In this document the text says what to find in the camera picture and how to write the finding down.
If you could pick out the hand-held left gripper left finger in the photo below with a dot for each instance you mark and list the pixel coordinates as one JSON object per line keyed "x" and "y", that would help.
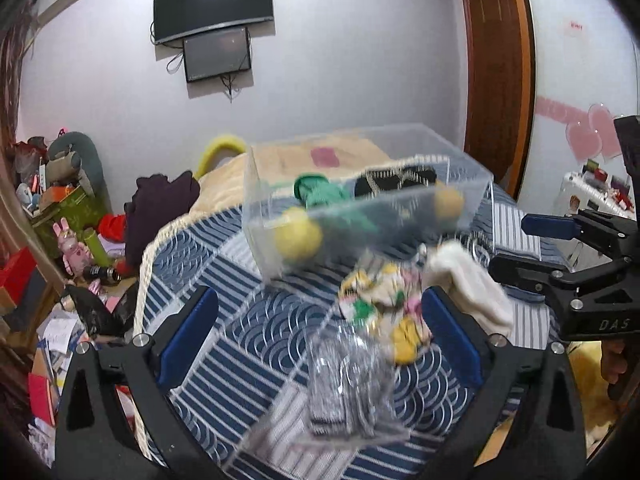
{"x": 192, "y": 327}

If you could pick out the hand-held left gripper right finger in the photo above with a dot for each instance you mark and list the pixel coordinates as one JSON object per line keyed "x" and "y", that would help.
{"x": 450, "y": 335}

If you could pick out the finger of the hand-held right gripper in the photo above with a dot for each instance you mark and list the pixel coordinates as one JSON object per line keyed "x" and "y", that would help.
{"x": 525, "y": 272}
{"x": 547, "y": 226}

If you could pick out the white sock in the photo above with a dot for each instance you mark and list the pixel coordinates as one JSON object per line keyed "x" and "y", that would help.
{"x": 472, "y": 285}

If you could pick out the grey socks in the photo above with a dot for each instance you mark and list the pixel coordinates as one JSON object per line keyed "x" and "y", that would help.
{"x": 345, "y": 390}

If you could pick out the clear plastic storage box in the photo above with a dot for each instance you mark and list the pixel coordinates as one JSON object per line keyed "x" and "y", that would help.
{"x": 360, "y": 210}

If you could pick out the person's right hand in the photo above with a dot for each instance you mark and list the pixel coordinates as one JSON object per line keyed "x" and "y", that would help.
{"x": 613, "y": 366}

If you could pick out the blue patterned blanket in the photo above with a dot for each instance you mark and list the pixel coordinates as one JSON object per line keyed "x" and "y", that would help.
{"x": 250, "y": 340}

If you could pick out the white shelf with clutter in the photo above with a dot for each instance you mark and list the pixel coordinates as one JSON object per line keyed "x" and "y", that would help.
{"x": 597, "y": 195}

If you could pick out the yellow plush cloth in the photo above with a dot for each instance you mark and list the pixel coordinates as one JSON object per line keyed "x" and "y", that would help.
{"x": 590, "y": 395}

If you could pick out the black plastic bag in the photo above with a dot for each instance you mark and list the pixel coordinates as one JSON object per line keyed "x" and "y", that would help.
{"x": 95, "y": 310}

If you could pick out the orange ball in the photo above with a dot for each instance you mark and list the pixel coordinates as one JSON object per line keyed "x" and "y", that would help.
{"x": 449, "y": 201}

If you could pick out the dark glass bottle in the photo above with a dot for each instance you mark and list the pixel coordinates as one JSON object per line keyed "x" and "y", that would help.
{"x": 102, "y": 274}

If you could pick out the dark purple clothes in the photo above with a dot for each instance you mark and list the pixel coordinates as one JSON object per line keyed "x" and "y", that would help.
{"x": 160, "y": 210}

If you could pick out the green bottle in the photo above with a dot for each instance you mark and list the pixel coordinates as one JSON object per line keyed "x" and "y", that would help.
{"x": 97, "y": 247}

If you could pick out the red cloth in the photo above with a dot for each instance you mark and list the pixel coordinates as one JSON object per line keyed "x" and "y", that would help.
{"x": 114, "y": 227}

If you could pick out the pile of papers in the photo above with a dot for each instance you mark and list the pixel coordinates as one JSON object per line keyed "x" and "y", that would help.
{"x": 55, "y": 360}

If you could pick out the yellow ball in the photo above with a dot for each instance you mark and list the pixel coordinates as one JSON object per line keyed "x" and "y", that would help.
{"x": 298, "y": 234}

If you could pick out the pink bunny toy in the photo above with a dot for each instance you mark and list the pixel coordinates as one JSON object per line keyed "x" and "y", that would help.
{"x": 72, "y": 250}

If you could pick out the beige blanket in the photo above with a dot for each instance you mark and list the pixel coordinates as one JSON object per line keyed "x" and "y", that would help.
{"x": 225, "y": 185}

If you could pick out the black patterned cloth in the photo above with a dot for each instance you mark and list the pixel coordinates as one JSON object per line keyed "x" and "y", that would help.
{"x": 395, "y": 180}

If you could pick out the wooden door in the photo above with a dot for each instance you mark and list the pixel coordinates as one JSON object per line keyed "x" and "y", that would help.
{"x": 495, "y": 75}

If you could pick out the green cardboard box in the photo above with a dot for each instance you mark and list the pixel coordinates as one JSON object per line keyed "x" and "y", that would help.
{"x": 65, "y": 210}

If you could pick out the red box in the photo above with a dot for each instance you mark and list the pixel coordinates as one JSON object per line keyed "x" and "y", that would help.
{"x": 15, "y": 275}

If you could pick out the yellow hoop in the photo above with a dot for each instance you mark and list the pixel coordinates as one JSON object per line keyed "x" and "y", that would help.
{"x": 220, "y": 142}

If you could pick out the pink card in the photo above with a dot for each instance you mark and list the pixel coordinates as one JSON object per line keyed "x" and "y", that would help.
{"x": 325, "y": 156}

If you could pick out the pink heart wall decoration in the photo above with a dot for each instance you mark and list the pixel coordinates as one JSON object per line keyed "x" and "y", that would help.
{"x": 592, "y": 132}

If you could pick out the red wall sticker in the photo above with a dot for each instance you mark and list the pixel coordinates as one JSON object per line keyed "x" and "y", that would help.
{"x": 575, "y": 26}

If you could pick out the small black wall monitor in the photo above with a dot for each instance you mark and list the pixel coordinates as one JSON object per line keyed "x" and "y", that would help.
{"x": 216, "y": 55}

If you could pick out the black wall television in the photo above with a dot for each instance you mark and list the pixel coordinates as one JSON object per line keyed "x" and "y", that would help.
{"x": 212, "y": 2}

